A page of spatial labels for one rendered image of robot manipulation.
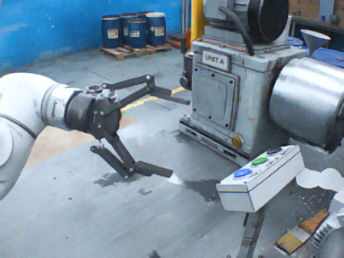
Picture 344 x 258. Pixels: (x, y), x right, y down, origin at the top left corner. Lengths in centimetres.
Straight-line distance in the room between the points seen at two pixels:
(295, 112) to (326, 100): 9
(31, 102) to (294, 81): 64
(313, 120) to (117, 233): 57
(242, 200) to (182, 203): 36
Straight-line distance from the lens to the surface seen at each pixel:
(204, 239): 71
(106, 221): 76
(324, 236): 47
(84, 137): 244
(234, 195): 46
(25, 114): 58
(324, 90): 76
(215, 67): 90
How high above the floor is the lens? 135
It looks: 30 degrees down
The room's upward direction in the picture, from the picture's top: straight up
